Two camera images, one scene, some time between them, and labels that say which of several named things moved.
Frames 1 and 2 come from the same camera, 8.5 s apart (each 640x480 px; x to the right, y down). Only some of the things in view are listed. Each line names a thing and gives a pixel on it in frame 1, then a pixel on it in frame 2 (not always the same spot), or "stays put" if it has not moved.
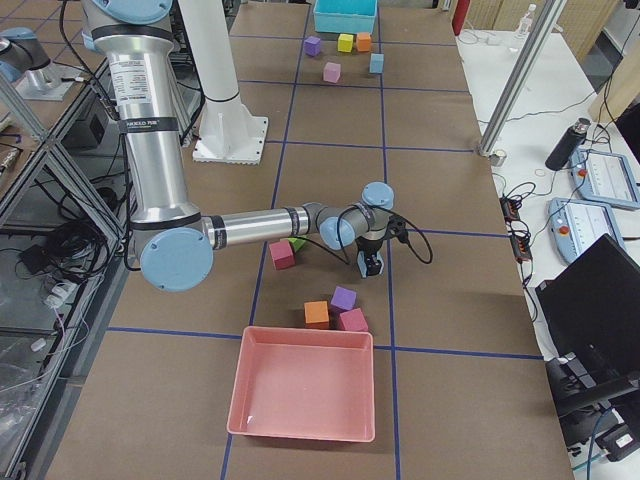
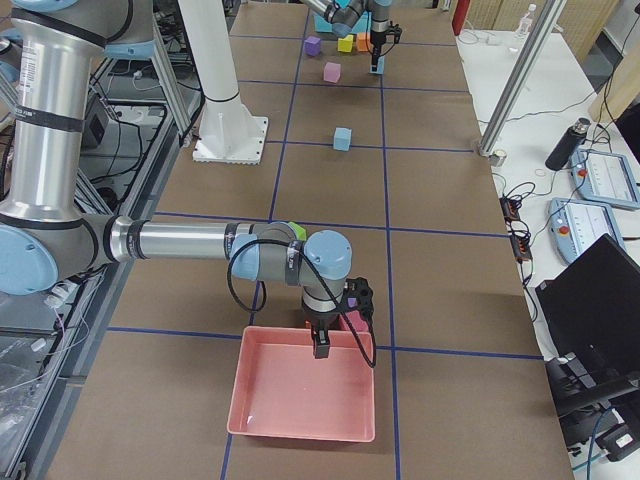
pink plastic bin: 304,383 stays put
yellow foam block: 345,42 stays put
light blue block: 376,63 stays put
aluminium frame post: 520,74 stays put
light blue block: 363,263 to 342,139
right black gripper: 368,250 to 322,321
